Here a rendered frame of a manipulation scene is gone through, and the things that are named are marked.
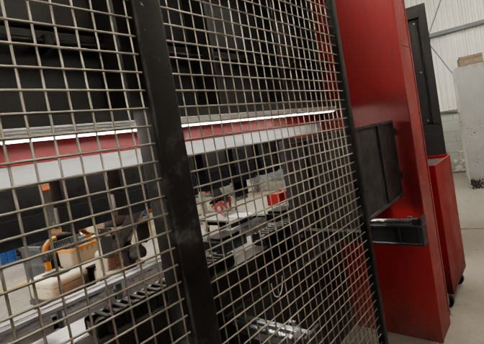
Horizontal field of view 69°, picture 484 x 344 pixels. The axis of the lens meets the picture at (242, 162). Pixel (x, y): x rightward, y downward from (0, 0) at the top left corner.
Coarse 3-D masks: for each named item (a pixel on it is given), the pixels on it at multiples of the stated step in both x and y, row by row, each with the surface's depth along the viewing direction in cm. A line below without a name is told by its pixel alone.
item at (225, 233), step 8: (224, 232) 134; (232, 232) 132; (208, 240) 131; (216, 240) 128; (224, 240) 127; (240, 240) 130; (208, 248) 130; (216, 248) 127; (224, 248) 124; (232, 248) 127
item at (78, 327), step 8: (248, 240) 136; (240, 248) 127; (248, 248) 126; (80, 320) 90; (64, 328) 87; (72, 328) 86; (80, 328) 85; (48, 336) 84; (56, 336) 83; (64, 336) 82; (80, 336) 81
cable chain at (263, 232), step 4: (280, 220) 136; (284, 220) 135; (288, 220) 134; (276, 224) 132; (280, 224) 131; (284, 224) 130; (288, 224) 130; (264, 228) 128; (272, 228) 126; (284, 228) 128; (288, 228) 130; (256, 232) 124; (264, 232) 122; (280, 232) 126; (288, 232) 130; (252, 236) 123; (256, 236) 124; (264, 236) 119; (272, 236) 123; (276, 236) 124; (280, 236) 126; (256, 240) 122; (264, 240) 119; (268, 240) 120; (272, 240) 122; (256, 244) 122; (260, 244) 121; (264, 244) 120; (268, 244) 120
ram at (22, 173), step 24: (288, 120) 208; (312, 120) 229; (24, 144) 102; (48, 144) 107; (72, 144) 113; (96, 144) 118; (120, 144) 125; (216, 144) 161; (240, 144) 174; (0, 168) 97; (24, 168) 102; (48, 168) 107; (72, 168) 112; (96, 168) 118
